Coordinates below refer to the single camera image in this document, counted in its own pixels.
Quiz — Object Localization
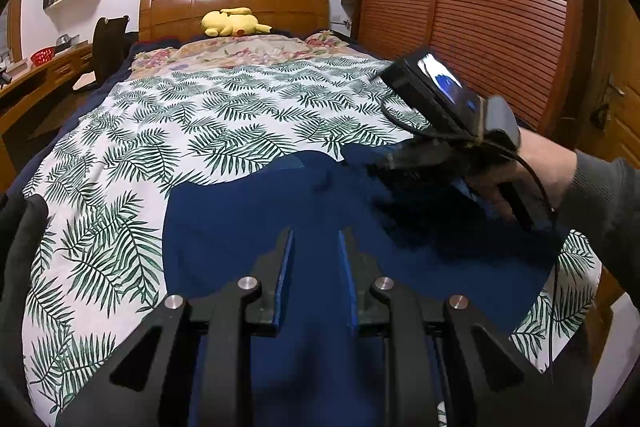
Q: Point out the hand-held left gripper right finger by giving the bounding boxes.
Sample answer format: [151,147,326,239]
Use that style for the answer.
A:
[337,229,568,427]

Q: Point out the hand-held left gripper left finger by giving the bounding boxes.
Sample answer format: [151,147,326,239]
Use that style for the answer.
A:
[57,228,296,427]

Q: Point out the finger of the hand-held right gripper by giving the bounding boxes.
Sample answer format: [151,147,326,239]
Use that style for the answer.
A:
[366,146,416,175]

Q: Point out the blue suit jacket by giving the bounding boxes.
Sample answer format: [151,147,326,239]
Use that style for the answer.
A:
[162,146,572,427]

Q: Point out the person's right forearm grey sleeve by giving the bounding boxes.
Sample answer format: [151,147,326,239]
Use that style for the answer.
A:
[552,151,640,293]

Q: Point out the person's right hand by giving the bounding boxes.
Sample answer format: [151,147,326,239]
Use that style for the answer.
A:
[467,127,577,223]

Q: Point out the wooden door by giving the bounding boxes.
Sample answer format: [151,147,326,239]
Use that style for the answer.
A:
[587,0,640,160]

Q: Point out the bed with leaf-print cover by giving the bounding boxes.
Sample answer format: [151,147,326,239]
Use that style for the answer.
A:
[20,56,602,414]

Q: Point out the floral pillow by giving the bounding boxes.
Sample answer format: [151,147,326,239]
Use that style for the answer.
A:
[131,32,351,74]

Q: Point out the yellow plush toy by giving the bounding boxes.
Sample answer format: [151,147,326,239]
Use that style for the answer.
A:
[200,7,274,38]

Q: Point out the black folded garment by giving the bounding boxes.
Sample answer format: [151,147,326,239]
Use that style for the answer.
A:
[0,193,49,390]

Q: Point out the black chair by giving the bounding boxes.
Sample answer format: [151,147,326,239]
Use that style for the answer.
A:
[72,15,130,94]

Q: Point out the wooden desk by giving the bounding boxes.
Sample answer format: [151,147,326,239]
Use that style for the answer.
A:
[0,39,97,194]

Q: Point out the window blinds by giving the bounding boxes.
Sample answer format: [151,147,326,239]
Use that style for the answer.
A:
[0,0,24,64]

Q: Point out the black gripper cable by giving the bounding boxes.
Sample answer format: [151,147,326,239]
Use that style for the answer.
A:
[509,149,562,376]

